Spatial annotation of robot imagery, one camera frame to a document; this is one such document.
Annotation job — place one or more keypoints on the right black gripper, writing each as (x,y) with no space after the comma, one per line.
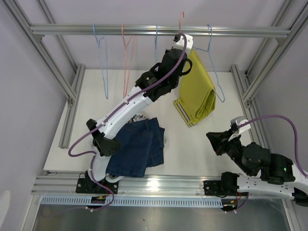
(220,140)

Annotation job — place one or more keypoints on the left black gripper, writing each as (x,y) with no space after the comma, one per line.
(166,50)

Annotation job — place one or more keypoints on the light blue hanger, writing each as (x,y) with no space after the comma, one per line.
(156,44)
(103,56)
(208,50)

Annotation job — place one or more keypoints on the pink hanger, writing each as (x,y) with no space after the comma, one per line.
(127,60)
(182,16)

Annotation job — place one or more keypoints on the olive yellow trousers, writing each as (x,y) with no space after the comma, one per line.
(197,98)

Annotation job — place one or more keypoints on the grey white printed trousers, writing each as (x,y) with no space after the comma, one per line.
(138,117)

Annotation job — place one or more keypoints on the navy blue trousers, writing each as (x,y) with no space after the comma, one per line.
(145,126)

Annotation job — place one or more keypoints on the white plastic basket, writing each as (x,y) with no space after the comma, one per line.
(110,178)

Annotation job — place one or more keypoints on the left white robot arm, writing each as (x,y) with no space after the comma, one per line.
(160,80)

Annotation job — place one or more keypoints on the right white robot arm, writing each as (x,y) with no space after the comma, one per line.
(264,172)

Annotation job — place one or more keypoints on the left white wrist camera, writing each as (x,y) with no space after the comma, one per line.
(180,43)

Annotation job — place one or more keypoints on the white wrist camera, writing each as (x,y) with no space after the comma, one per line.
(180,43)
(236,130)

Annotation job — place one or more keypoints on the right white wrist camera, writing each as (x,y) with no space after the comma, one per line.
(236,130)

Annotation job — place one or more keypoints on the aluminium hanging rail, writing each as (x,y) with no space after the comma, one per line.
(143,30)

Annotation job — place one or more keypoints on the aluminium frame right struts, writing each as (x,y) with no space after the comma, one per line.
(292,14)

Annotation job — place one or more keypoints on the aluminium frame struts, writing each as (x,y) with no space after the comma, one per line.
(72,91)
(292,14)

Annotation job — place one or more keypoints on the aluminium frame left struts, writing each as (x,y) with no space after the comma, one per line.
(72,91)

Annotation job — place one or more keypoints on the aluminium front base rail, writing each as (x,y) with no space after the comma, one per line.
(52,183)

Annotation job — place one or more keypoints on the grey slotted cable duct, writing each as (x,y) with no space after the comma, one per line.
(98,201)

